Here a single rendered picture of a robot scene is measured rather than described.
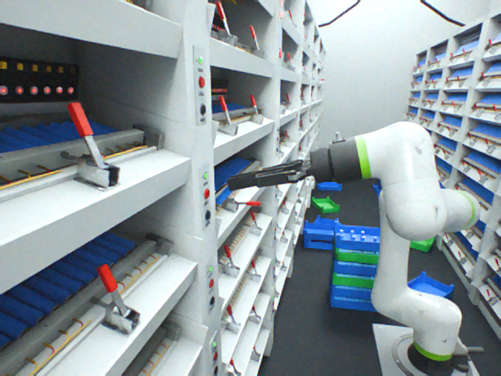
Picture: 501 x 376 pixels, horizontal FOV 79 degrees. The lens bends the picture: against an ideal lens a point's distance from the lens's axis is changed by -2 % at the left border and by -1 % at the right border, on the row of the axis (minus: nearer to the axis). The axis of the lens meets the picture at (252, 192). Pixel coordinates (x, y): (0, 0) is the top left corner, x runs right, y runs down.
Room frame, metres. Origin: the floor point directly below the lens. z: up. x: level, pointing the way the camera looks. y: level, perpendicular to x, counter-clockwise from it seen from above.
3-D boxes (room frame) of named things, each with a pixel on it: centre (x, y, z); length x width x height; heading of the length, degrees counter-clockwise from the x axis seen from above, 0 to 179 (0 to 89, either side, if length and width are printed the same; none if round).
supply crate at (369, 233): (1.61, -0.64, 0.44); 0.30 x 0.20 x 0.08; 79
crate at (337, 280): (1.61, -0.64, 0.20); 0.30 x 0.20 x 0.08; 79
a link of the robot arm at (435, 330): (0.87, -0.63, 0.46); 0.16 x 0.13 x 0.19; 46
